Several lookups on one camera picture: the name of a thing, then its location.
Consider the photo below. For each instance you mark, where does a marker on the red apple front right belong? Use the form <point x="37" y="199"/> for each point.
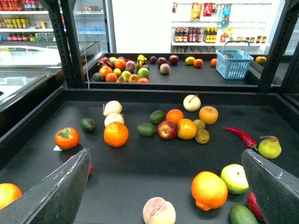
<point x="253" y="206"/>

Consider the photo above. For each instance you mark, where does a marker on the yellow green pear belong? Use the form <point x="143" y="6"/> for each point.
<point x="269" y="147"/>

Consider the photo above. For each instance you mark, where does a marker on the orange persimmon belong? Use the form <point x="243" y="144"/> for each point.
<point x="67" y="138"/>

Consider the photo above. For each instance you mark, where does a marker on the green apple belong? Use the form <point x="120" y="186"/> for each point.
<point x="234" y="177"/>

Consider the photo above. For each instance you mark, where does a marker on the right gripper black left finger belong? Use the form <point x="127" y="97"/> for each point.
<point x="56" y="199"/>

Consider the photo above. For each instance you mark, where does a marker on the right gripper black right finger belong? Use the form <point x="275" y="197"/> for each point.
<point x="276" y="190"/>

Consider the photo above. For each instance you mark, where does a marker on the yellow lemon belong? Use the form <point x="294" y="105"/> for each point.
<point x="189" y="60"/>

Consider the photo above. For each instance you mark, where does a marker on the orange fruit beside apple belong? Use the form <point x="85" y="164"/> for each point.
<point x="186" y="129"/>

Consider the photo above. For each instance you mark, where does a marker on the white condiment shelf unit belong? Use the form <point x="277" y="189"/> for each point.
<point x="203" y="26"/>

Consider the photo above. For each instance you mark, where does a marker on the large orange front right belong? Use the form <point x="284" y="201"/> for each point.
<point x="209" y="191"/>

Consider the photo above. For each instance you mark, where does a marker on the white drinks shelf unit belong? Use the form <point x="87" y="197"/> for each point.
<point x="25" y="21"/>

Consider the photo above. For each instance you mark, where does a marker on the olive kiwi fruit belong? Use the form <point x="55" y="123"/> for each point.
<point x="202" y="136"/>

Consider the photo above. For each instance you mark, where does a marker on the red yellow apple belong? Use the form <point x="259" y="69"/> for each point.
<point x="167" y="130"/>

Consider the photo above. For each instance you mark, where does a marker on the yellow-orange round pear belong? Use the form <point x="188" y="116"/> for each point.
<point x="208" y="114"/>

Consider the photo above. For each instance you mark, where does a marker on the large bumpy orange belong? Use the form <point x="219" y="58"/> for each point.
<point x="116" y="134"/>

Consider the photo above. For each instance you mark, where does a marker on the peach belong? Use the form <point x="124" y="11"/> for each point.
<point x="158" y="211"/>

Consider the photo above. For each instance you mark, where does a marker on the orange tangerine near front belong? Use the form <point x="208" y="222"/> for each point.
<point x="174" y="115"/>

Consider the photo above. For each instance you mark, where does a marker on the black metal shelf rack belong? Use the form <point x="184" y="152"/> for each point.
<point x="121" y="180"/>

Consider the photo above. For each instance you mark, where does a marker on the green lime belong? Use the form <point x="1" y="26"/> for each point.
<point x="157" y="117"/>

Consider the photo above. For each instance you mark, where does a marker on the green avocado front right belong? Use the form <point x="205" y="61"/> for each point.
<point x="240" y="214"/>

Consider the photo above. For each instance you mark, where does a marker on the small blue shopping basket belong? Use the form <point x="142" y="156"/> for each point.
<point x="233" y="64"/>

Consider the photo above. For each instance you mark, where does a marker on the white pear left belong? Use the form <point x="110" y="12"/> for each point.
<point x="112" y="107"/>

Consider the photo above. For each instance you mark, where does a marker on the red chili pepper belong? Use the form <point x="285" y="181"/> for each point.
<point x="245" y="137"/>

